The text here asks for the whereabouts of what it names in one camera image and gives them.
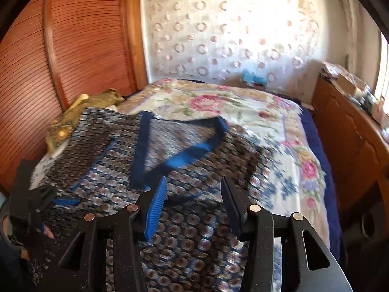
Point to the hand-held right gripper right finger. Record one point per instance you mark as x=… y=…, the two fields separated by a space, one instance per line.
x=234 y=208

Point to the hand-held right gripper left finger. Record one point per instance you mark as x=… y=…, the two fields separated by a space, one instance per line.
x=154 y=210

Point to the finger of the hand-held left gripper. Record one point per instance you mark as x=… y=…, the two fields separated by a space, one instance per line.
x=66 y=202

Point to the blue floral bed cover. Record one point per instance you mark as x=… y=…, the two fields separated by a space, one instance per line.
x=282 y=182

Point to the gold patterned pillow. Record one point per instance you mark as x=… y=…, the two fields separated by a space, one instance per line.
x=65 y=127

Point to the pink floral blanket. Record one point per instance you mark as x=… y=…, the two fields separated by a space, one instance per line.
x=243 y=112

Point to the navy bed sheet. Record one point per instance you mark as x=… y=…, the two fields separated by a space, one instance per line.
x=317 y=149

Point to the blue box by curtain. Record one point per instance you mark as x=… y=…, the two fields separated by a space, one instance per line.
x=253 y=78

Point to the wooden cabinet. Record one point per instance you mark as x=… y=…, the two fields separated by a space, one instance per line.
x=349 y=140

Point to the wooden slatted wardrobe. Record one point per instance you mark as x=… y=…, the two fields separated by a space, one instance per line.
x=60 y=51

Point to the cardboard box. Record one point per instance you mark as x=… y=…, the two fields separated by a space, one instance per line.
x=349 y=85

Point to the pink bottle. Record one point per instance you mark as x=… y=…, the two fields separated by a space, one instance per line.
x=380 y=112

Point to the sheer curtain with circles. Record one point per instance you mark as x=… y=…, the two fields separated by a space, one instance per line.
x=231 y=30

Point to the window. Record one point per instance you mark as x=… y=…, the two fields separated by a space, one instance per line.
x=383 y=67

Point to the plain sheer window curtain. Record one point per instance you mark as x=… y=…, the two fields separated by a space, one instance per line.
x=345 y=12

